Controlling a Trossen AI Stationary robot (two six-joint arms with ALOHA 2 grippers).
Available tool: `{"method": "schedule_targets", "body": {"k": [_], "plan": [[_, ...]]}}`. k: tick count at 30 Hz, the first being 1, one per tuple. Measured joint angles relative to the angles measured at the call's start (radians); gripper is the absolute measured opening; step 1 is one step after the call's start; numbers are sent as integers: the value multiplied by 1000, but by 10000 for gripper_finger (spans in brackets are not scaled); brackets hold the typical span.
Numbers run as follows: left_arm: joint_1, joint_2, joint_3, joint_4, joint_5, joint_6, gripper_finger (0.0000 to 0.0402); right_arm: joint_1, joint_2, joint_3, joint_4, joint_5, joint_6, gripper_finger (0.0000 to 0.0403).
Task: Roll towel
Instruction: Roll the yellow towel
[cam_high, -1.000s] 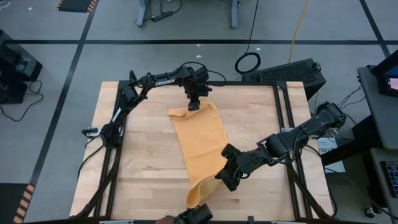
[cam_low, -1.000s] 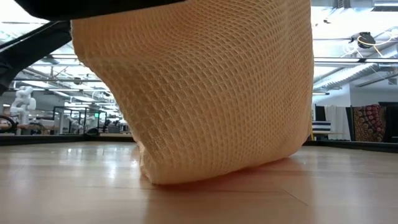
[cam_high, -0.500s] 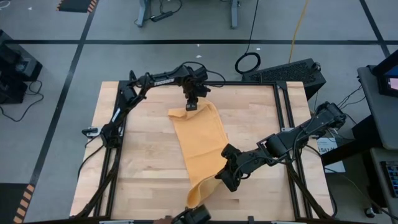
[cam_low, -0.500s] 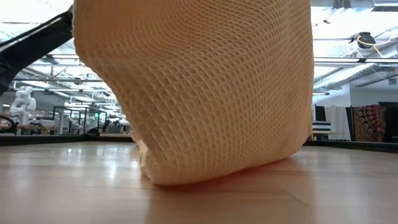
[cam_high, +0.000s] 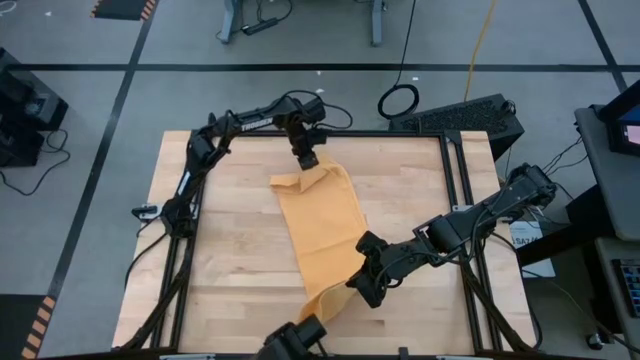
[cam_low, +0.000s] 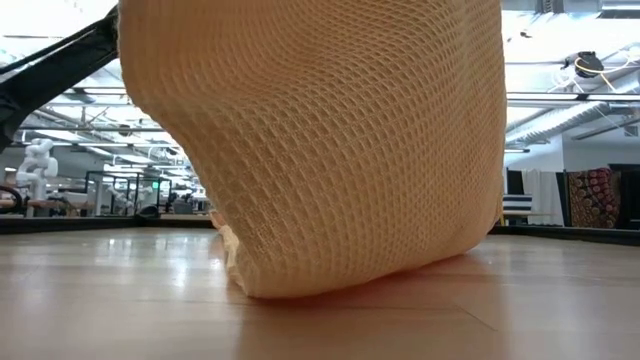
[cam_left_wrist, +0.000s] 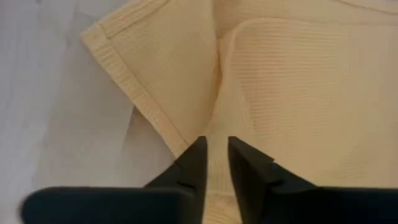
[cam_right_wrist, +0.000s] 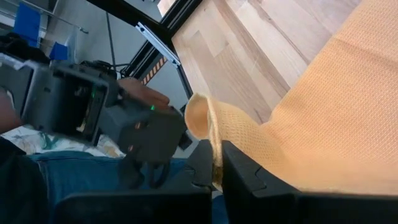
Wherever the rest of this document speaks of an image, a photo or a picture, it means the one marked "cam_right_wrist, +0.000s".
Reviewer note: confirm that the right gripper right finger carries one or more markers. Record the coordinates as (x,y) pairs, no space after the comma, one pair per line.
(264,202)

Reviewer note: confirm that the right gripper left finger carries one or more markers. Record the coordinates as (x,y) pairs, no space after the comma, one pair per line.
(140,208)

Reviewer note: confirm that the yellow waffle-weave towel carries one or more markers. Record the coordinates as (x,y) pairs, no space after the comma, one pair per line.
(326,109)

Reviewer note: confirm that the person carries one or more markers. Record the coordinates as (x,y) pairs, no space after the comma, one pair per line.
(93,174)

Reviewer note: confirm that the black orange hazard mat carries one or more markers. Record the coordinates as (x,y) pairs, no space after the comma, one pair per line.
(154,70)

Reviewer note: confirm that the small blue box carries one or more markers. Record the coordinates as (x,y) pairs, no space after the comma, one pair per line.
(59,52)

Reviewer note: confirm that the blue plastic bin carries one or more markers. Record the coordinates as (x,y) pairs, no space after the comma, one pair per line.
(27,23)

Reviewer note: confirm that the silver frame bracket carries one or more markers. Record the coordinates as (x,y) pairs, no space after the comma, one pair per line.
(158,45)

